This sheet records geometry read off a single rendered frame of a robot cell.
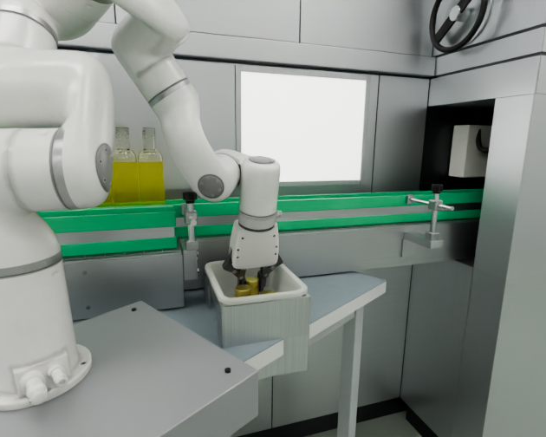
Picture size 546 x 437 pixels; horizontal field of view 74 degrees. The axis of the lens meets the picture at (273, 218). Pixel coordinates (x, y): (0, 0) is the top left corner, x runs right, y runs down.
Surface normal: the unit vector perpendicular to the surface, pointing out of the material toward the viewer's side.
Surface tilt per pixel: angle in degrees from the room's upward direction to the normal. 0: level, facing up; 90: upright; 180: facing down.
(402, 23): 90
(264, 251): 107
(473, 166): 90
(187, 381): 2
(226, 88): 90
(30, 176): 94
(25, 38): 66
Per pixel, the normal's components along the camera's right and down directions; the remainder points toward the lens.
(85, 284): 0.31, 0.20
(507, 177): -0.95, 0.05
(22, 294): 0.60, 0.17
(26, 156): 0.12, -0.15
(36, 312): 0.76, 0.13
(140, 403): -0.02, -0.97
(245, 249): 0.21, 0.44
